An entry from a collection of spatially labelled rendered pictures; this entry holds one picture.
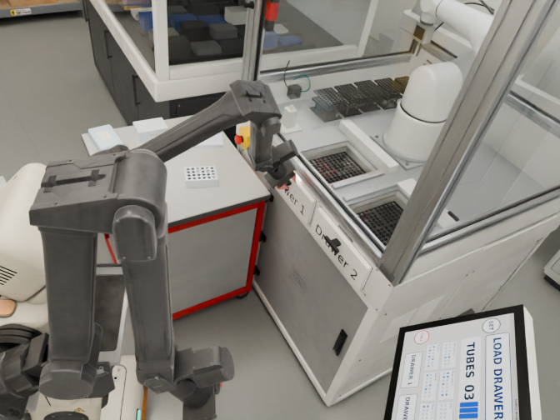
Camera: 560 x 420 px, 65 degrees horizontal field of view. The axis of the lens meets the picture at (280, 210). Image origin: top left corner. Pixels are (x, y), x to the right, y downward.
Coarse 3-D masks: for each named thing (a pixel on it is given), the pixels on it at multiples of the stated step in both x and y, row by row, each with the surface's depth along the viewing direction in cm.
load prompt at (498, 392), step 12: (492, 336) 96; (504, 336) 94; (492, 348) 94; (504, 348) 92; (492, 360) 92; (504, 360) 90; (492, 372) 90; (504, 372) 88; (492, 384) 88; (504, 384) 86; (492, 396) 86; (504, 396) 84; (492, 408) 84; (504, 408) 83
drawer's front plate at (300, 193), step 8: (296, 184) 158; (296, 192) 160; (304, 192) 155; (288, 200) 166; (304, 200) 156; (312, 200) 152; (296, 208) 163; (304, 208) 157; (312, 208) 154; (304, 216) 159
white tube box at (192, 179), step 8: (184, 168) 175; (192, 168) 176; (200, 168) 176; (184, 176) 175; (192, 176) 172; (200, 176) 173; (208, 176) 174; (216, 176) 174; (192, 184) 172; (200, 184) 173; (208, 184) 174; (216, 184) 175
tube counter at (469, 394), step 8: (464, 384) 92; (472, 384) 91; (464, 392) 90; (472, 392) 89; (464, 400) 89; (472, 400) 88; (464, 408) 88; (472, 408) 87; (464, 416) 87; (472, 416) 86
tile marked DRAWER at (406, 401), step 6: (402, 396) 100; (408, 396) 99; (414, 396) 98; (402, 402) 98; (408, 402) 97; (414, 402) 96; (402, 408) 97; (408, 408) 96; (414, 408) 95; (396, 414) 97; (402, 414) 96; (408, 414) 95; (414, 414) 94
